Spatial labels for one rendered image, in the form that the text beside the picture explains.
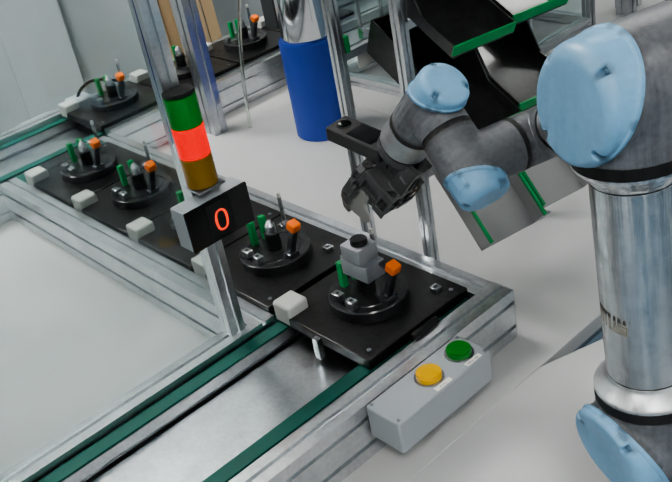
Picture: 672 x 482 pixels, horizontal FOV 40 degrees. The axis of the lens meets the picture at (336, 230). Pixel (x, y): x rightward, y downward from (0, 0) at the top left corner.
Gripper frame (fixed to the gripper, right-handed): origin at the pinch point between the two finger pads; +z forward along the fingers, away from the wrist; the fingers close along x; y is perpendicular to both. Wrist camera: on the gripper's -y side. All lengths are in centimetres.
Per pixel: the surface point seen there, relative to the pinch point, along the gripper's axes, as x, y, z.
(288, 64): 52, -55, 58
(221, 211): -18.6, -10.0, 1.7
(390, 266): -0.8, 12.3, 1.5
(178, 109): -20.7, -22.4, -11.5
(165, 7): 138, -186, 216
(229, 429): -32.7, 16.6, 18.3
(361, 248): -1.0, 6.6, 4.6
